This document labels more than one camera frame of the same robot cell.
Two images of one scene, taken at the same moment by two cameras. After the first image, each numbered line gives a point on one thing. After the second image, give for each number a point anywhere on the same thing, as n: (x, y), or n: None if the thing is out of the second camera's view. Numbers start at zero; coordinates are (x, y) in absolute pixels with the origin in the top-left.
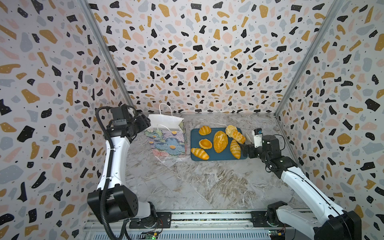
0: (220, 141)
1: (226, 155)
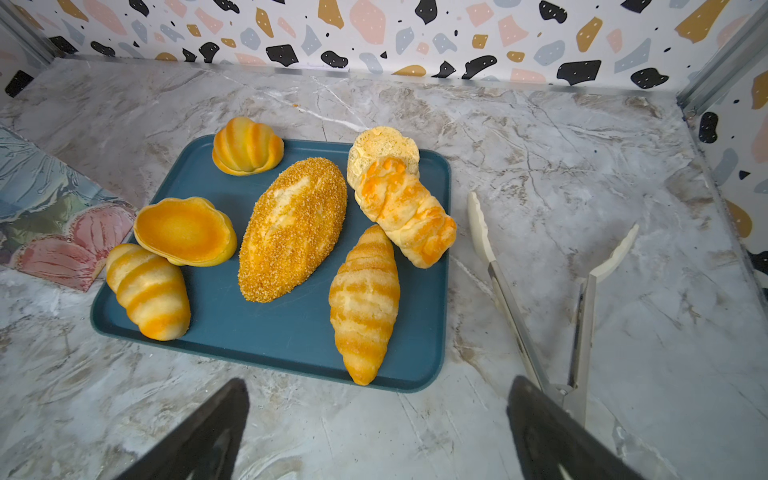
0: (294, 219)
1: (293, 329)
